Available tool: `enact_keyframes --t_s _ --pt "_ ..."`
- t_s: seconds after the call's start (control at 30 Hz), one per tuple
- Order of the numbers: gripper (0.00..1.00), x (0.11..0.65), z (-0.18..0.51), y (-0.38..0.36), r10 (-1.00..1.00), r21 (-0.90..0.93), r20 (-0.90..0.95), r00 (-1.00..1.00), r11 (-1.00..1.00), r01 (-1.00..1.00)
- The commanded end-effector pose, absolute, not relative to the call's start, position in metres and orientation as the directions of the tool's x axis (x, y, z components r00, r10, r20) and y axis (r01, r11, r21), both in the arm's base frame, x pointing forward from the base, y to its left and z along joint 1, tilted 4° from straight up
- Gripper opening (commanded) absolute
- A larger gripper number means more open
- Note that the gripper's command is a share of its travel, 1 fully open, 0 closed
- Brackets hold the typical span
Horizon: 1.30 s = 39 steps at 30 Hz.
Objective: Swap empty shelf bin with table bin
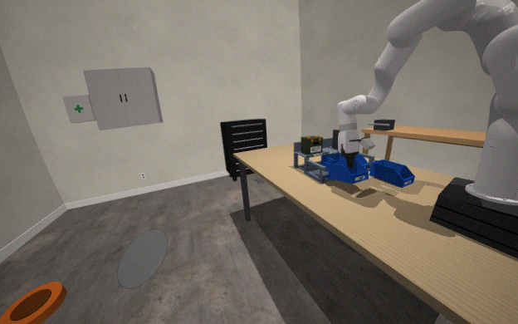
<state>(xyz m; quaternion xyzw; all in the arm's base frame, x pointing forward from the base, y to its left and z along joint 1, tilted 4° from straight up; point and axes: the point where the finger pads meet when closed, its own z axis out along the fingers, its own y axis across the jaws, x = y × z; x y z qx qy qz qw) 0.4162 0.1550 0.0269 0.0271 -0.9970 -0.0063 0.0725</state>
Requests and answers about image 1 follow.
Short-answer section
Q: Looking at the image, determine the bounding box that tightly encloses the dark green tool case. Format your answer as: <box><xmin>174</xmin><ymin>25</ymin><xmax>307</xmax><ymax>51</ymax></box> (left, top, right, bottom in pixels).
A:
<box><xmin>301</xmin><ymin>135</ymin><xmax>323</xmax><ymax>155</ymax></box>

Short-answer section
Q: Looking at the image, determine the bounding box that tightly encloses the blue bin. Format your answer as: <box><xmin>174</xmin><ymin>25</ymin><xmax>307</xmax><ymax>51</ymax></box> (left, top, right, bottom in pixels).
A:
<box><xmin>321</xmin><ymin>154</ymin><xmax>346</xmax><ymax>165</ymax></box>
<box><xmin>323</xmin><ymin>160</ymin><xmax>368</xmax><ymax>184</ymax></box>
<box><xmin>369</xmin><ymin>160</ymin><xmax>413</xmax><ymax>188</ymax></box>
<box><xmin>355</xmin><ymin>155</ymin><xmax>368</xmax><ymax>169</ymax></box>

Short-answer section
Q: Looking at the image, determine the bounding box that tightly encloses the black tool case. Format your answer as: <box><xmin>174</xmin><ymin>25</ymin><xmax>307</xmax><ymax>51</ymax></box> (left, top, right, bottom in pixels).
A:
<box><xmin>332</xmin><ymin>130</ymin><xmax>340</xmax><ymax>149</ymax></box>

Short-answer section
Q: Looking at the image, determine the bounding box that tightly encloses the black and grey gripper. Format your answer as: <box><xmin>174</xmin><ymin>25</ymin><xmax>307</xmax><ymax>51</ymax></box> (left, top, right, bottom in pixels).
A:
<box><xmin>338</xmin><ymin>130</ymin><xmax>360</xmax><ymax>168</ymax></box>

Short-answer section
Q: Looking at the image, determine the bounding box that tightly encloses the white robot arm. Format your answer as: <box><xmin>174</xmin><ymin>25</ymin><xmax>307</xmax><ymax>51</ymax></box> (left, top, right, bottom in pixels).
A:
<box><xmin>337</xmin><ymin>0</ymin><xmax>518</xmax><ymax>206</ymax></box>

